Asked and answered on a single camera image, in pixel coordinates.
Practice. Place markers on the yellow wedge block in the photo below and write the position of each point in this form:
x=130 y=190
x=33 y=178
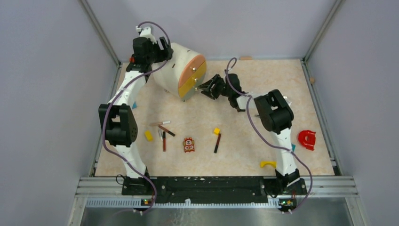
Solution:
x=148 y=136

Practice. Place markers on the red horseshoe toy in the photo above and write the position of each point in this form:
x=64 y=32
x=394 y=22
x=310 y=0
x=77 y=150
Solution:
x=307 y=139

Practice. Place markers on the cream round drawer organizer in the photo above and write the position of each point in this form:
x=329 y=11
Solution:
x=183 y=73

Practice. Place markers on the clear plastic wrapper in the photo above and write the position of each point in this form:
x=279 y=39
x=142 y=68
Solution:
x=287 y=100

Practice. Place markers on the red owl number toy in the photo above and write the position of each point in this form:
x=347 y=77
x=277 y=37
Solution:
x=188 y=144

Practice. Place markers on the small yellow cube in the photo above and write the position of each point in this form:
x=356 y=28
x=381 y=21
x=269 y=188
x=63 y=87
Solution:
x=216 y=131

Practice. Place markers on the yellow arch block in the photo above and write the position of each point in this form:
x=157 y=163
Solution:
x=270 y=163

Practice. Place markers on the wooden peg at wall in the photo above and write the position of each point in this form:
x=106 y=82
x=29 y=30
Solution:
x=246 y=58

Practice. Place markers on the dark red lip gloss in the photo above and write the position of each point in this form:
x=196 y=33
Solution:
x=217 y=143

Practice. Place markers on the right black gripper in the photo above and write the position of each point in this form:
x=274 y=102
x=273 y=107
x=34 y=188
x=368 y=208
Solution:
x=211 y=92

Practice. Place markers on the brown lipstick tube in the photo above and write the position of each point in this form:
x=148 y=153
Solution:
x=166 y=130

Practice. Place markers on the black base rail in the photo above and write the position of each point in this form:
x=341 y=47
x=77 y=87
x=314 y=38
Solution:
x=211 y=190

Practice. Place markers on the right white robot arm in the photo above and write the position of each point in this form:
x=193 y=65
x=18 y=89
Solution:
x=276 y=117

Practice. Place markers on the nude concealer tube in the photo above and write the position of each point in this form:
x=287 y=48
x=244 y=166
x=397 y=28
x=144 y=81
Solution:
x=160 y=123

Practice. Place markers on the white glue tube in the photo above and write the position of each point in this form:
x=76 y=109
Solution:
x=160 y=134

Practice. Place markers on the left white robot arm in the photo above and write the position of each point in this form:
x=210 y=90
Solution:
x=118 y=124

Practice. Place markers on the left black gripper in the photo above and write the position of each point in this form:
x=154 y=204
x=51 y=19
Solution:
x=164 y=54

